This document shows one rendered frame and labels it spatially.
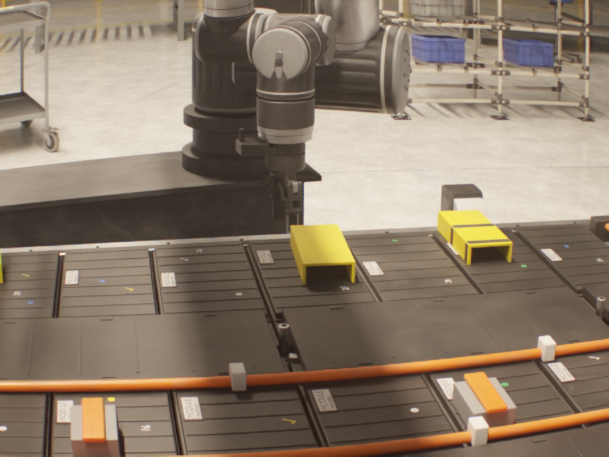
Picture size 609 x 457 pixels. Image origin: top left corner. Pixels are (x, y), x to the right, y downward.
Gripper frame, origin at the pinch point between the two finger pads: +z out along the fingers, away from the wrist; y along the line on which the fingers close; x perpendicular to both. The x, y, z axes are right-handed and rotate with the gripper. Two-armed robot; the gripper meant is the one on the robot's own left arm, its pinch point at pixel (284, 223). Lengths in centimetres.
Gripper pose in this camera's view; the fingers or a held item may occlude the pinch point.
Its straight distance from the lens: 207.1
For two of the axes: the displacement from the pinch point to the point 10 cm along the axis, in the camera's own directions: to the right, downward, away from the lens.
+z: -0.1, 9.4, 3.3
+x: -9.6, 0.9, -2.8
